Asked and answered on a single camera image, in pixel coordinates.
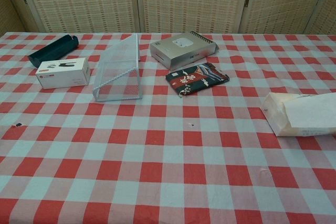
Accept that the red white checkered tablecloth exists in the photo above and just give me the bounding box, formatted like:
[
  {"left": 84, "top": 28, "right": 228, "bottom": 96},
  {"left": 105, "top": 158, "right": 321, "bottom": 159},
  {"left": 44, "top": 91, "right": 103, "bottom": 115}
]
[{"left": 0, "top": 31, "right": 336, "bottom": 224}]

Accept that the dark patterned folded cloth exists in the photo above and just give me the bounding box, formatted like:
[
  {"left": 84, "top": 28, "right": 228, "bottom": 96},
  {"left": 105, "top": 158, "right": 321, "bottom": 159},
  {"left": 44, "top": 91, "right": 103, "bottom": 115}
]
[{"left": 165, "top": 62, "right": 230, "bottom": 98}]

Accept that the silver flat product box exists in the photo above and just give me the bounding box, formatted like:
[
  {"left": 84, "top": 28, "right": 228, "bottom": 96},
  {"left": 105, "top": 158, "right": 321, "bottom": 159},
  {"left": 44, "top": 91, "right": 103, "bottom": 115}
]
[{"left": 150, "top": 33, "right": 217, "bottom": 71}]

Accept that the woven folding screen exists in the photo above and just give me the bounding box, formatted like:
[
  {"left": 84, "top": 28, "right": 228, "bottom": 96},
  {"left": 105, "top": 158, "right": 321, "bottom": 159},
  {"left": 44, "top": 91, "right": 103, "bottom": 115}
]
[{"left": 0, "top": 0, "right": 336, "bottom": 36}]

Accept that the white product box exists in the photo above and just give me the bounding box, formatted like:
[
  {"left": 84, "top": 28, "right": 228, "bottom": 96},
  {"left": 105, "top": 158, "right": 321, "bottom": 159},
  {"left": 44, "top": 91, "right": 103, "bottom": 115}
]
[{"left": 35, "top": 57, "right": 91, "bottom": 90}]

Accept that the dark green long box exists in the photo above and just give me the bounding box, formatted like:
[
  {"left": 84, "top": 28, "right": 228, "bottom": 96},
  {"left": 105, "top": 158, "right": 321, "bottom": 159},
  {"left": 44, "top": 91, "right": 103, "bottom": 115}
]
[{"left": 27, "top": 34, "right": 79, "bottom": 69}]

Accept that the white paper bag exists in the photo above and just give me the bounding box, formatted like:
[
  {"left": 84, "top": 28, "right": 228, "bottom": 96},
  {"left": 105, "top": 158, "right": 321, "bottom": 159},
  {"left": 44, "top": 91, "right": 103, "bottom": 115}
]
[{"left": 262, "top": 92, "right": 336, "bottom": 137}]

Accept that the white wire mesh rack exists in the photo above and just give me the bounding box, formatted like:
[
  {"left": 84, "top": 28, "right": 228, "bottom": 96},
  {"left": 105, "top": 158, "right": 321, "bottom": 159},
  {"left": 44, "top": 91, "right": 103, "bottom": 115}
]
[{"left": 92, "top": 34, "right": 144, "bottom": 102}]

